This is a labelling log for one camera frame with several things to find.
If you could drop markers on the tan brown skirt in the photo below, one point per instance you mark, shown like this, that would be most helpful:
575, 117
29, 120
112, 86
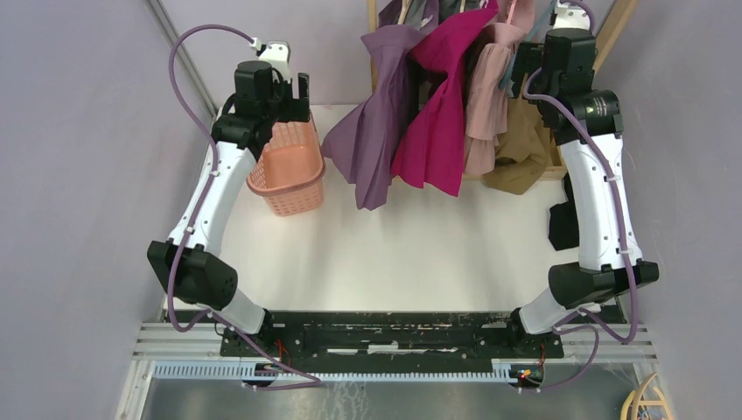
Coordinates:
525, 151

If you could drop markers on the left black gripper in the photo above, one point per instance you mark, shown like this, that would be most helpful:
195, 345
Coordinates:
297, 108

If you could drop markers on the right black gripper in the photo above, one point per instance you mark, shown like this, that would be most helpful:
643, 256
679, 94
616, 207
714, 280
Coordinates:
531, 58

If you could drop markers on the purple pleated skirt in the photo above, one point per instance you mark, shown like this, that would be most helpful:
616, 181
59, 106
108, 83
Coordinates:
363, 143

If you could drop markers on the wooden clothes rack frame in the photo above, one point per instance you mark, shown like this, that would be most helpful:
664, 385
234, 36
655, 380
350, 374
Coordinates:
614, 23

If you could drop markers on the pink pleated skirt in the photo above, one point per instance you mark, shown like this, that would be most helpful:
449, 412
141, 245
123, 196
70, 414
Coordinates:
486, 101

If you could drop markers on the magenta skirt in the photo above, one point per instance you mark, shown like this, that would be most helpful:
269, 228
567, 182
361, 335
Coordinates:
432, 149

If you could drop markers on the wooden hanger on floor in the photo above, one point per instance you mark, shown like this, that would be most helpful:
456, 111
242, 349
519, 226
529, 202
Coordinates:
646, 402

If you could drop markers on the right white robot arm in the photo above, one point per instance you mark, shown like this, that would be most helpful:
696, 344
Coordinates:
587, 125

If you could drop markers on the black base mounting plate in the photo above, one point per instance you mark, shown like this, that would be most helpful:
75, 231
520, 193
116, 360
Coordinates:
357, 342

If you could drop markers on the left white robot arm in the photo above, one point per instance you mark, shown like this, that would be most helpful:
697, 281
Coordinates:
187, 263

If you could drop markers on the orange plastic basket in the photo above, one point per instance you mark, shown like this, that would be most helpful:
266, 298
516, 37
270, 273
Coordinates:
289, 173

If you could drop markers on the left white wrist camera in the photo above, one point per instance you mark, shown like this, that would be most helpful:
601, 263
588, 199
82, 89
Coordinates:
276, 53

